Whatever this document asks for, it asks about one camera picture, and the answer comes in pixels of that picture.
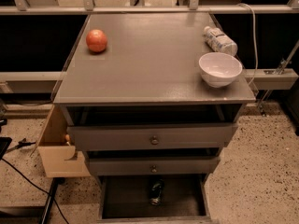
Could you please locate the grey drawer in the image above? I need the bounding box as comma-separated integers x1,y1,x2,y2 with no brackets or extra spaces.
67,123,237,151
88,156,220,176
99,175,220,224

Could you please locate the white hanging cable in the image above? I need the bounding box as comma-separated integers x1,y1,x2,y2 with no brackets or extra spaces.
236,2,260,86

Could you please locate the black floor cable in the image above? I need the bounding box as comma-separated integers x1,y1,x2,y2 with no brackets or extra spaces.
0,158,71,224

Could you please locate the clear plastic water bottle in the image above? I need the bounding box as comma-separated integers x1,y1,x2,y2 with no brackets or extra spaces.
204,26,237,56

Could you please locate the grey wooden drawer cabinet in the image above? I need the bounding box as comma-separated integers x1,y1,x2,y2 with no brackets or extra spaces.
52,12,257,224

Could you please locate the grey middle drawer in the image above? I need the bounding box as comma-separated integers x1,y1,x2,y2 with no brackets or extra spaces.
88,156,220,176

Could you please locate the black floor stand bar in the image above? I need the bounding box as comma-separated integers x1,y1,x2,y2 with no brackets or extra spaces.
0,177,65,224

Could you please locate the black tool on floor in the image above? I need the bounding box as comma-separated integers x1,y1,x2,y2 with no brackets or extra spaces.
7,139,34,153

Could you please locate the orange red ball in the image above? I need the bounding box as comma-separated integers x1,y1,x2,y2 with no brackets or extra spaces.
86,29,107,52

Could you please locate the grey bottom drawer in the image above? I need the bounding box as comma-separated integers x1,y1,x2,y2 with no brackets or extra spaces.
99,175,220,224

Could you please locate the light wooden side box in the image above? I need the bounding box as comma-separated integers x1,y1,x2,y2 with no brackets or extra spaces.
36,105,90,177

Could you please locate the green drink can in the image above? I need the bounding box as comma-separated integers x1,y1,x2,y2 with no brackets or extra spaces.
149,179,164,206

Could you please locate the white ceramic bowl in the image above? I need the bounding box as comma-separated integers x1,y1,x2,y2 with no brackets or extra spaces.
198,52,242,88

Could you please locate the metal railing frame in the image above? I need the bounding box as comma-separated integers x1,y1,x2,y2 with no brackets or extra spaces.
0,0,299,93

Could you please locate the grey top drawer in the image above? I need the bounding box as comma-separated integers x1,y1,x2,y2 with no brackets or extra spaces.
67,123,237,151

